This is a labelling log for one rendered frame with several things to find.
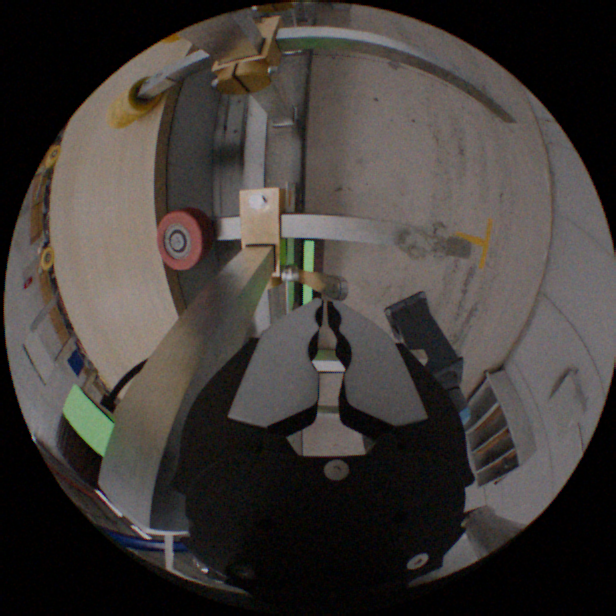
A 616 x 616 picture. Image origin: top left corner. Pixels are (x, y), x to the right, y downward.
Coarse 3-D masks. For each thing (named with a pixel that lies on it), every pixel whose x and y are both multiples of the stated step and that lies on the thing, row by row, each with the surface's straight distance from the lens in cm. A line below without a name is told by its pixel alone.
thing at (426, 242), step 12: (420, 228) 28; (432, 228) 29; (444, 228) 29; (408, 240) 27; (420, 240) 27; (432, 240) 29; (444, 240) 31; (408, 252) 28; (420, 252) 29; (432, 252) 29; (444, 252) 30; (432, 264) 31
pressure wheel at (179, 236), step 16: (192, 208) 28; (160, 224) 28; (176, 224) 27; (192, 224) 25; (208, 224) 27; (160, 240) 29; (176, 240) 26; (192, 240) 26; (208, 240) 26; (176, 256) 28; (192, 256) 26
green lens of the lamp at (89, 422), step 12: (72, 396) 13; (84, 396) 12; (72, 408) 13; (84, 408) 12; (96, 408) 12; (72, 420) 12; (84, 420) 12; (96, 420) 12; (108, 420) 12; (84, 432) 12; (96, 432) 12; (108, 432) 12; (96, 444) 12
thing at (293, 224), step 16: (224, 224) 28; (240, 224) 27; (288, 224) 26; (304, 224) 26; (320, 224) 26; (336, 224) 26; (352, 224) 26; (368, 224) 26; (384, 224) 27; (400, 224) 28; (352, 240) 26; (368, 240) 27; (384, 240) 27; (448, 240) 32; (464, 240) 34; (464, 256) 35
